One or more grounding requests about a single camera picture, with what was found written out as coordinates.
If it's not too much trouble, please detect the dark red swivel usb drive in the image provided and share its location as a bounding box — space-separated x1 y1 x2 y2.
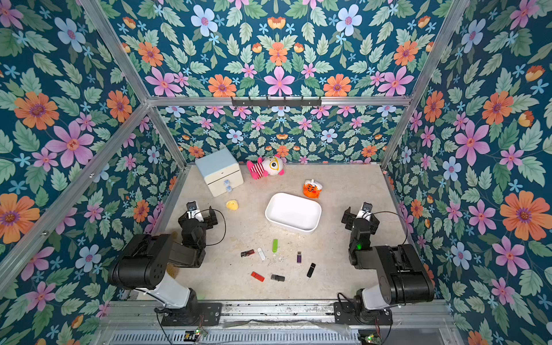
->
240 250 255 257

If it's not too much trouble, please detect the black silver usb drive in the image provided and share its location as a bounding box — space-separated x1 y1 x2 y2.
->
271 274 285 282

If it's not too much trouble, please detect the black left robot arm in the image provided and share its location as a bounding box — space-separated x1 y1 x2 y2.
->
108 201 224 310

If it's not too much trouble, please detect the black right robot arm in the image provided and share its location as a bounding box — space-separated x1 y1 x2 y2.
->
342 203 435 313

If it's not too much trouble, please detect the white storage box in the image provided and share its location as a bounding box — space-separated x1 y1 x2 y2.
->
264 193 322 234

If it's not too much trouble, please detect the white usb drive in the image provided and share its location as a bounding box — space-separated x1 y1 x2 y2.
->
257 247 266 261

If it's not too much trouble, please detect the yellow chick toy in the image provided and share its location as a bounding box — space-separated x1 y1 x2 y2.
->
226 200 239 211

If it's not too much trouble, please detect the light blue drawer cabinet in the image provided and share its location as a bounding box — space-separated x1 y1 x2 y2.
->
195 148 244 197

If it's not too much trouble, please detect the orange tiger toy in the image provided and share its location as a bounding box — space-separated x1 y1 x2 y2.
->
303 179 323 199

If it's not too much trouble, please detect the brown teddy bear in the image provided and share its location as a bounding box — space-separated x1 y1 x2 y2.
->
167 231 181 278

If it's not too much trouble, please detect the pink striped plush fish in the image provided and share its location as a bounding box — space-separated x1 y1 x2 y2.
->
247 155 285 180

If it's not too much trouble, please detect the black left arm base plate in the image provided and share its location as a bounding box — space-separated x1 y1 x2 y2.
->
160 302 222 327

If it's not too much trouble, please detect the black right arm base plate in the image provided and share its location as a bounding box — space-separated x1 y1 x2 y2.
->
333 301 393 326

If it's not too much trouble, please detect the black wall hook rail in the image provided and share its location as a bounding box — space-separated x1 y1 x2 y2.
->
231 96 322 108

